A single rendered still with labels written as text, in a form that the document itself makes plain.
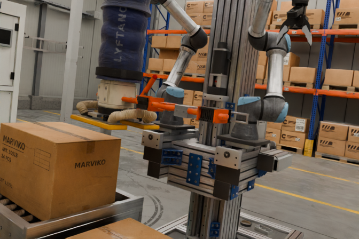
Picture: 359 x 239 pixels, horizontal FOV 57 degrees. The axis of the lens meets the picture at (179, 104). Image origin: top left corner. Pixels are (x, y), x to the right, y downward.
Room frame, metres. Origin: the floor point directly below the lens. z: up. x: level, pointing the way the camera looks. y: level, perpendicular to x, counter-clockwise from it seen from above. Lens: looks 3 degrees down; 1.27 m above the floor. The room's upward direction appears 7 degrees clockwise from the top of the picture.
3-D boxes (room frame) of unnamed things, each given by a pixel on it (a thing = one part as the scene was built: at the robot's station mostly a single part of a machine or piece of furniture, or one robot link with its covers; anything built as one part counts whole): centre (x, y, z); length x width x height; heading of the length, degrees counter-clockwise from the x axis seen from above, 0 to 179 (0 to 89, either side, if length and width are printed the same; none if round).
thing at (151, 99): (1.42, 0.13, 1.19); 0.10 x 0.08 x 0.06; 136
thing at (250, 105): (1.80, -0.38, 1.20); 0.13 x 0.12 x 0.14; 86
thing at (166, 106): (1.54, 0.08, 1.19); 0.93 x 0.30 x 0.04; 46
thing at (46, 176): (1.86, 0.66, 0.75); 0.60 x 0.40 x 0.40; 52
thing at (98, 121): (1.52, 0.37, 1.08); 0.34 x 0.10 x 0.05; 46
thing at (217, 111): (1.17, -0.12, 1.19); 0.08 x 0.07 x 0.05; 46
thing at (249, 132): (1.80, -0.37, 1.09); 0.15 x 0.15 x 0.10
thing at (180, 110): (1.26, -0.03, 1.18); 0.07 x 0.07 x 0.04; 46
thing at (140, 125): (1.66, 0.24, 1.08); 0.34 x 0.10 x 0.05; 46
